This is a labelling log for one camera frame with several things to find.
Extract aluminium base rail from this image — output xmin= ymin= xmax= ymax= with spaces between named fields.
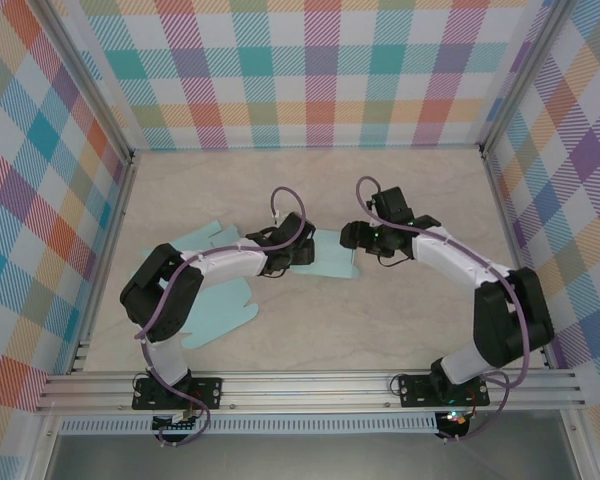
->
xmin=33 ymin=368 xmax=587 ymax=415

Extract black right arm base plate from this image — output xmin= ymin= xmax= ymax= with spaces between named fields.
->
xmin=397 ymin=372 xmax=491 ymax=409

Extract aluminium frame post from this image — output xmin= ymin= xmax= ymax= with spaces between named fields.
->
xmin=38 ymin=0 xmax=137 ymax=166
xmin=479 ymin=0 xmax=574 ymax=156

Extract aluminium lower frame bar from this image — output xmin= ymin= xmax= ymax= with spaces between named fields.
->
xmin=562 ymin=409 xmax=600 ymax=480
xmin=19 ymin=412 xmax=64 ymax=480

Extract grey metal sheet panel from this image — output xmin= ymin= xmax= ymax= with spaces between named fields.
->
xmin=44 ymin=432 xmax=581 ymax=480

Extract slotted grey cable duct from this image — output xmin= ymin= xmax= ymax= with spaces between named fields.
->
xmin=58 ymin=412 xmax=440 ymax=436

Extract aluminium table side rail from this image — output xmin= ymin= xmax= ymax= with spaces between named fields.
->
xmin=67 ymin=152 xmax=139 ymax=376
xmin=479 ymin=145 xmax=556 ymax=371

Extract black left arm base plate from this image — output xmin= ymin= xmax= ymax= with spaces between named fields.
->
xmin=132 ymin=377 xmax=225 ymax=412

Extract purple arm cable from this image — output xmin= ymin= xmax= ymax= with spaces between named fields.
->
xmin=134 ymin=185 xmax=311 ymax=449
xmin=354 ymin=174 xmax=534 ymax=444

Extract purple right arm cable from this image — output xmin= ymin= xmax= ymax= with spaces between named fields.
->
xmin=354 ymin=174 xmax=534 ymax=444

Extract light teal paper box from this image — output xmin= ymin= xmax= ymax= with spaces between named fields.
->
xmin=290 ymin=228 xmax=360 ymax=282
xmin=140 ymin=221 xmax=260 ymax=354

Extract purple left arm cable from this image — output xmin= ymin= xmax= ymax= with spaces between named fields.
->
xmin=134 ymin=185 xmax=311 ymax=449

